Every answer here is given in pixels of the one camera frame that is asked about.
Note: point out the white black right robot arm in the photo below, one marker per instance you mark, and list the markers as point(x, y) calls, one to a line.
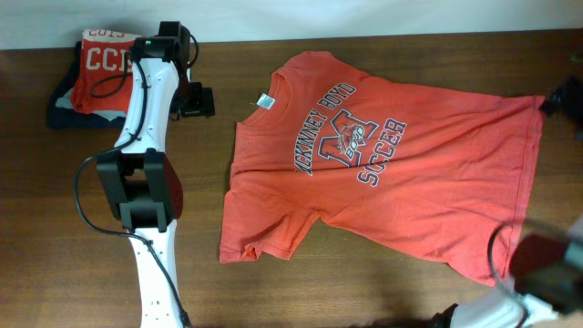
point(478, 183)

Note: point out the folded navy blue shirt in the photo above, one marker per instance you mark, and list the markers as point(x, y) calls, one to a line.
point(59, 115)

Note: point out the red McKinney Boyd t-shirt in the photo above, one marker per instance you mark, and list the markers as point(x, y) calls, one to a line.
point(332, 144)

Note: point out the folded light blue shirt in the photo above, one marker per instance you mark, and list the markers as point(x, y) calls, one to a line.
point(82, 106)

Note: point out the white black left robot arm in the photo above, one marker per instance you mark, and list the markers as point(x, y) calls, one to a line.
point(142, 189)

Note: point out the folded red soccer shirt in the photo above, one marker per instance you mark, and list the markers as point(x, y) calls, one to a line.
point(105, 66)

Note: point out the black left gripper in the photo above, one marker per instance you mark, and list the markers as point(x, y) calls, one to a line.
point(202, 102)

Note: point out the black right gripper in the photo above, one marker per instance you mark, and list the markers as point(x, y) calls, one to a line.
point(566, 100)

